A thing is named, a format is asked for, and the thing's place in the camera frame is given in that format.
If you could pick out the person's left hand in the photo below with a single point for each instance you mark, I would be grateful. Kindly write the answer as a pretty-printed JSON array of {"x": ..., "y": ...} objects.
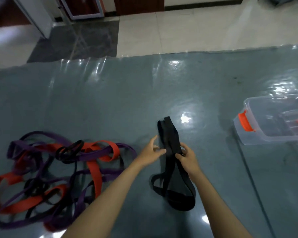
[{"x": 147, "y": 156}]

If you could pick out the person's right hand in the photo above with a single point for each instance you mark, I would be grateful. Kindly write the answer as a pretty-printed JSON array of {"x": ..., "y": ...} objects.
[{"x": 190, "y": 163}]

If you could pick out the wide black resistance band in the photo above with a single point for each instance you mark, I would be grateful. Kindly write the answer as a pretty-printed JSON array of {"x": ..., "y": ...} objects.
[{"x": 172, "y": 136}]

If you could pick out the red resistance band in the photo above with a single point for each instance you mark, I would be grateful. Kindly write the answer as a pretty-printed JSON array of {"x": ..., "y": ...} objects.
[{"x": 94, "y": 175}]

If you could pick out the narrow black resistance band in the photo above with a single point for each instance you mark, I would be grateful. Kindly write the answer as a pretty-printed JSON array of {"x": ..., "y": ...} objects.
[{"x": 64, "y": 153}]

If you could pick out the clear plastic storage box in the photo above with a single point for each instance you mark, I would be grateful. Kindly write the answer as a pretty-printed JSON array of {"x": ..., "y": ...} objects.
[{"x": 263, "y": 116}]

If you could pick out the purple band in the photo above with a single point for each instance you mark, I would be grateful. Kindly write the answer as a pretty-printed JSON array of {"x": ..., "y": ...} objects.
[{"x": 39, "y": 133}]

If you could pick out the person's left forearm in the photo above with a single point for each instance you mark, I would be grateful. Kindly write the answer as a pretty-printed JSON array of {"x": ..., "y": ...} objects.
[{"x": 101, "y": 208}]

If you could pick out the person's right forearm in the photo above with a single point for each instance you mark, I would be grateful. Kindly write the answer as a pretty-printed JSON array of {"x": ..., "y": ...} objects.
[{"x": 221, "y": 210}]

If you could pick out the teal felt table cover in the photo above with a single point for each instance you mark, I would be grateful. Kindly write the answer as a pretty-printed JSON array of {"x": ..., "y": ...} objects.
[{"x": 114, "y": 96}]

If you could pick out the dark brown wooden door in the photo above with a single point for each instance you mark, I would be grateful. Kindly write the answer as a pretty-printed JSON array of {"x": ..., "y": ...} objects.
[{"x": 139, "y": 6}]

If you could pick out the white framed glass door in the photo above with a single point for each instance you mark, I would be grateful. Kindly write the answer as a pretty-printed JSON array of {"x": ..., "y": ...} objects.
[{"x": 82, "y": 7}]

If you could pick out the narrow white door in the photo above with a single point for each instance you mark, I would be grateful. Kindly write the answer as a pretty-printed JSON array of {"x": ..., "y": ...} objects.
[{"x": 37, "y": 14}]

